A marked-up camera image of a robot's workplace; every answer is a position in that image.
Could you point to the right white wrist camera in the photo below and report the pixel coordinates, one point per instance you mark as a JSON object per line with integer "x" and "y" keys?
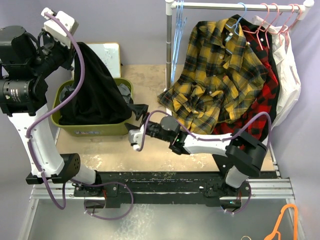
{"x": 136, "y": 139}

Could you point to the small whiteboard yellow frame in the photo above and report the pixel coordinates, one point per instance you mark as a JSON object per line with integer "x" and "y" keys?
{"x": 109, "y": 53}

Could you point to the red black plaid shirt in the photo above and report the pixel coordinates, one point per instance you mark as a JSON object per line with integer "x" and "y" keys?
{"x": 268, "y": 96}

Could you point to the aluminium extrusion frame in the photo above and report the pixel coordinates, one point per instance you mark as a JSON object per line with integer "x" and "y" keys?
{"x": 255, "y": 188}

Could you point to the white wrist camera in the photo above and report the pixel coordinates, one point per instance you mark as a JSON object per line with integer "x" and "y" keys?
{"x": 56, "y": 23}
{"x": 136, "y": 139}

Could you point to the blue wire hangers bunch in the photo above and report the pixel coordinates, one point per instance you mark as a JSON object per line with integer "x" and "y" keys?
{"x": 179, "y": 29}

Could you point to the blue hanger holding plaid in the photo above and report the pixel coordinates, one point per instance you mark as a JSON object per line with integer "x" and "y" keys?
{"x": 237, "y": 20}

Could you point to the green plastic laundry bin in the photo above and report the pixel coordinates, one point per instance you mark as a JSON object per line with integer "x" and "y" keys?
{"x": 118, "y": 129}

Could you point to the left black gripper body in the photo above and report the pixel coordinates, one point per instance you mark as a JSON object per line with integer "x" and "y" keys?
{"x": 51, "y": 56}

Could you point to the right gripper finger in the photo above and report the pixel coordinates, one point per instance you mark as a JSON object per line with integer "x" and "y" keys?
{"x": 131, "y": 127}
{"x": 139, "y": 110}

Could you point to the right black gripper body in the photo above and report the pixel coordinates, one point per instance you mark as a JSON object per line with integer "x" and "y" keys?
{"x": 154, "y": 129}

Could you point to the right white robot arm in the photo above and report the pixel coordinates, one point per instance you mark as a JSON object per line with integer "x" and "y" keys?
{"x": 243, "y": 151}

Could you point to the grey shirt in bin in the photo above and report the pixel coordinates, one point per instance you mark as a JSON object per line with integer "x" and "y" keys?
{"x": 124, "y": 90}

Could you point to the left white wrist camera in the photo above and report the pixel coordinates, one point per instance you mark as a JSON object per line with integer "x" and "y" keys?
{"x": 56, "y": 23}

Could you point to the yellow plaid shirt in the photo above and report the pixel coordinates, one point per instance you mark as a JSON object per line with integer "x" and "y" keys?
{"x": 220, "y": 80}

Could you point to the white metal clothes rack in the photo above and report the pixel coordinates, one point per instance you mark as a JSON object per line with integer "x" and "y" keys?
{"x": 300, "y": 9}

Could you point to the black t-shirt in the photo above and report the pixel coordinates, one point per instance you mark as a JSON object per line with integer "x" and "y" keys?
{"x": 99, "y": 100}

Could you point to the pink hanger middle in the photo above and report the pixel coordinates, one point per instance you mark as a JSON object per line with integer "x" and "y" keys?
{"x": 273, "y": 20}

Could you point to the white shirt on rack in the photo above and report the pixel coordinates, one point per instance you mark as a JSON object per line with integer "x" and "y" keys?
{"x": 290, "y": 84}

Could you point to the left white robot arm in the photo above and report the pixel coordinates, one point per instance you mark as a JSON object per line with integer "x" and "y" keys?
{"x": 28, "y": 61}

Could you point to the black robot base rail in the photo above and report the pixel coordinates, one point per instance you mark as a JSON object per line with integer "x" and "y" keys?
{"x": 163, "y": 180}

